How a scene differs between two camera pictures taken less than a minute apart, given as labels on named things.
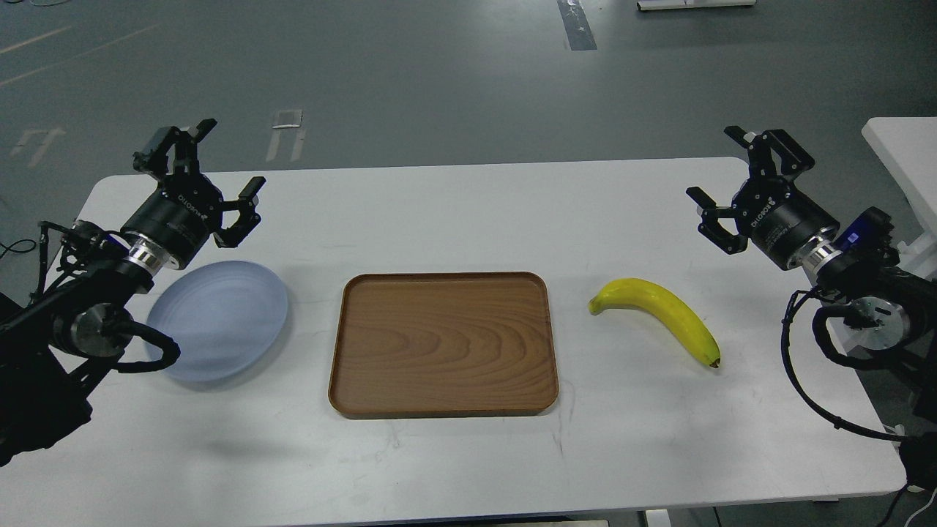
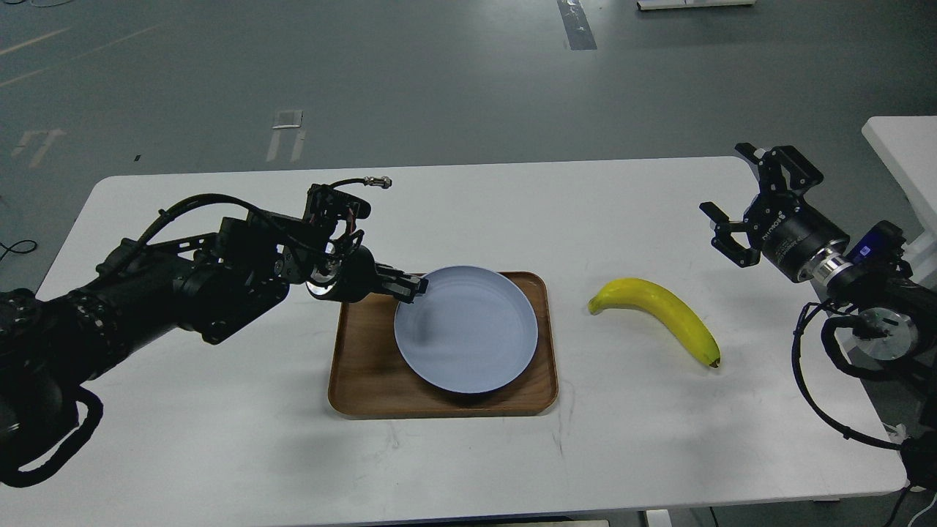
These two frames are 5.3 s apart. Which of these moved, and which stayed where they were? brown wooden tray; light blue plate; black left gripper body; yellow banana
Moved: light blue plate; black left gripper body
Stayed: brown wooden tray; yellow banana
